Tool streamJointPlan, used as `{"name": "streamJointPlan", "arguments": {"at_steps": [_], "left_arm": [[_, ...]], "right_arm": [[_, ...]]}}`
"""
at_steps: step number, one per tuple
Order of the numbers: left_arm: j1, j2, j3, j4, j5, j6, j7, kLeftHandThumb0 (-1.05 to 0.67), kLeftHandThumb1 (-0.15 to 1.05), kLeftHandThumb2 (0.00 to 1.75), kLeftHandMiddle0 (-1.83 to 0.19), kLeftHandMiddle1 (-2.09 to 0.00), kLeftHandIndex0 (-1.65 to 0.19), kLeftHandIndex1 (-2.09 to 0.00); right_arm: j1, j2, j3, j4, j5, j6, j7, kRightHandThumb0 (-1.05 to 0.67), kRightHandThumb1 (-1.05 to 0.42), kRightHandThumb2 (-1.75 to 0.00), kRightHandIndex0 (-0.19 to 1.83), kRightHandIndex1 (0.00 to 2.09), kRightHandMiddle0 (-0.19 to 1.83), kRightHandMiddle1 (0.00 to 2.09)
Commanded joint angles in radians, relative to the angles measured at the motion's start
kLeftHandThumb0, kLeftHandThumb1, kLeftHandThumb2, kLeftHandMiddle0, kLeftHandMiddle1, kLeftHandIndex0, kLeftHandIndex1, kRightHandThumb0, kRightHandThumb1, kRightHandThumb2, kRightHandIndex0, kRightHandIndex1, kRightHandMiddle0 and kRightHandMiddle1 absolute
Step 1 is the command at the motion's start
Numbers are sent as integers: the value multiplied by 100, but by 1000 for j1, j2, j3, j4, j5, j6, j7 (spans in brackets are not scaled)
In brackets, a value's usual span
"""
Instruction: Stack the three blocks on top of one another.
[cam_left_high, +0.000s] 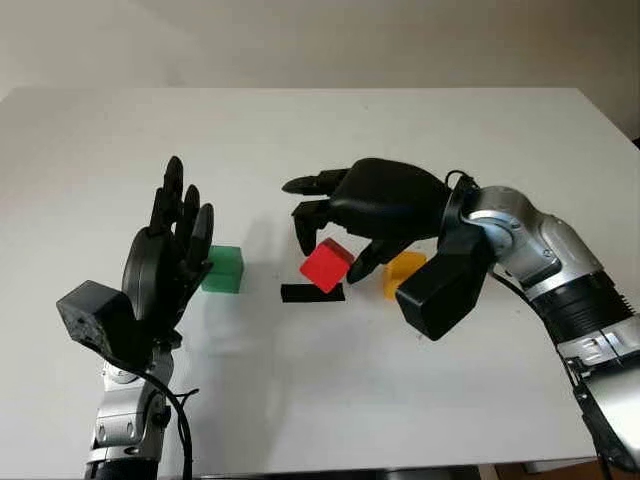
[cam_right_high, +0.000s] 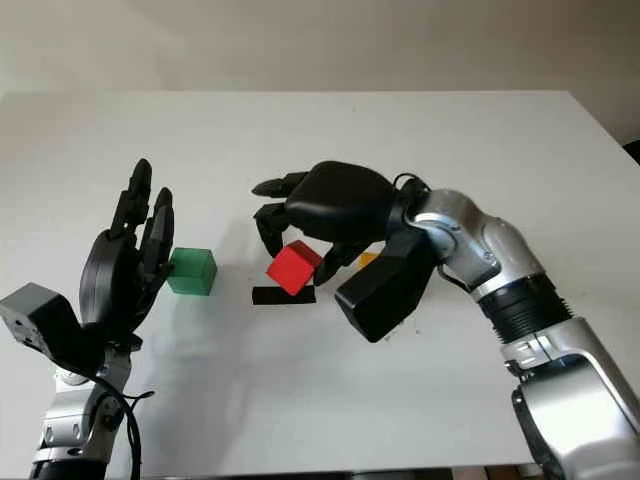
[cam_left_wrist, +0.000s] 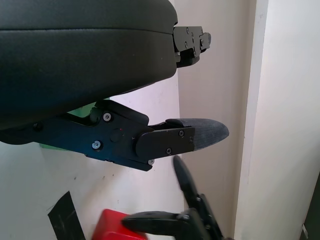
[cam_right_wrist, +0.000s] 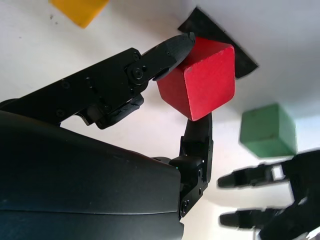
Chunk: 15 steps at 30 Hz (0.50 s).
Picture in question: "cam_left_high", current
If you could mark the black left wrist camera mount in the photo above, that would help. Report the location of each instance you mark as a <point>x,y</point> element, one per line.
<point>90,315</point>

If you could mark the red cube block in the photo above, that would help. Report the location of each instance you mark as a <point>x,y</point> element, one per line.
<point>325,267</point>

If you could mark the yellow cube block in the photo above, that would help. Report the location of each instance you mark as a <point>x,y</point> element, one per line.
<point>405,265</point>

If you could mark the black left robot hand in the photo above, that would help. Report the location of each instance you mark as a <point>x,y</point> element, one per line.
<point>150,270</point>

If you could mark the green cube block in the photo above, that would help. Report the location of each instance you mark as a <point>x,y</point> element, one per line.
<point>225,272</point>

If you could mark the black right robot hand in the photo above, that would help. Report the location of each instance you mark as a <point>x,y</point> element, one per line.
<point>390,200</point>

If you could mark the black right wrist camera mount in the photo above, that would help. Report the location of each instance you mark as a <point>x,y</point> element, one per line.
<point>445,290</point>

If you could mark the black tape strip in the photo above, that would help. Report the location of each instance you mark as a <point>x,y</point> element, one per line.
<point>300,294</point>

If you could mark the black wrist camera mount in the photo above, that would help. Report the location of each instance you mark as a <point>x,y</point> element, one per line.
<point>445,290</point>
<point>90,315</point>

